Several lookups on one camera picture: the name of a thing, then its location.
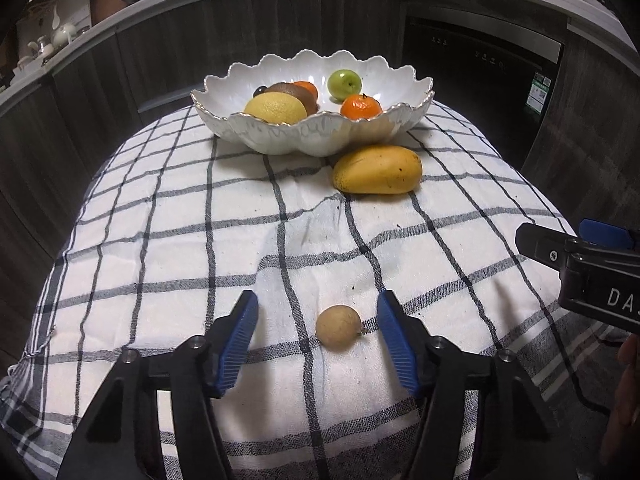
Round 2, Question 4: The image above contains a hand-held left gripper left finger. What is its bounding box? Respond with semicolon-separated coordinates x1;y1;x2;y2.
56;289;260;480

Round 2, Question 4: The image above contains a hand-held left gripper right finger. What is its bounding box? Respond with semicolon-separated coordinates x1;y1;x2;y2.
376;289;562;480

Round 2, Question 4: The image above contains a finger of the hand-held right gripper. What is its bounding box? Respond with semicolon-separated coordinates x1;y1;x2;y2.
515;222;577;272
579;218;640;252

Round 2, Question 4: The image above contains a small round brown fruit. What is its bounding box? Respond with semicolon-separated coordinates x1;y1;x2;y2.
315;304;369;349

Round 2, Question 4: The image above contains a white scalloped bowl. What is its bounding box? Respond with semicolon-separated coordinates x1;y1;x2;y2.
190;49;436;157

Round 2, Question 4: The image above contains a large yellow lemon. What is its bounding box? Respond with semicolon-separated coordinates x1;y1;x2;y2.
243;91;309;125

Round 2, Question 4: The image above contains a green apple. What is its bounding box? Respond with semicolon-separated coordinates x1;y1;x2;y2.
327;68;362;102

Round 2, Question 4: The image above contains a brown kiwi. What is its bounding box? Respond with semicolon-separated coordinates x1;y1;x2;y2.
263;83;320;116

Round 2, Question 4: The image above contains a person's right hand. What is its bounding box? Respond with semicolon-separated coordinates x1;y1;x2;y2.
606;333;640;467

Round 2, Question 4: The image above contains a white black checkered cloth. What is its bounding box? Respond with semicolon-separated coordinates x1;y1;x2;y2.
0;95;623;480

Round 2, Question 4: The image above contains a green white label sticker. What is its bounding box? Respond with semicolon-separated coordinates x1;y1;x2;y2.
525;72;552;116

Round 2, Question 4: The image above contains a black dishwasher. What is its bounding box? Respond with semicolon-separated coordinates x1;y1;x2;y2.
401;16;565;173

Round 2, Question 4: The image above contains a yellow mango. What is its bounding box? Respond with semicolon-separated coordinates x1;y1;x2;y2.
332;143;424;195

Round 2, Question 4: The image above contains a pile of white dishes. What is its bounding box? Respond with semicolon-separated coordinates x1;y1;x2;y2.
10;35;56;78

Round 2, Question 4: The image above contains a white teapot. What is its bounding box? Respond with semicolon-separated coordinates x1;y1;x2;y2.
52;22;79;47

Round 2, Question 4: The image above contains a brown wooden board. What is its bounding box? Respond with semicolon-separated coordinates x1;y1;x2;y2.
89;0;124;27

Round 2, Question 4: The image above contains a black cable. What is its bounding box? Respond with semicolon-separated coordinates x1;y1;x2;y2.
562;325;631;415

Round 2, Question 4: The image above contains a grey drawer handle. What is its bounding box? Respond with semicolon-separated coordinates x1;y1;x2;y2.
137;91;197;114

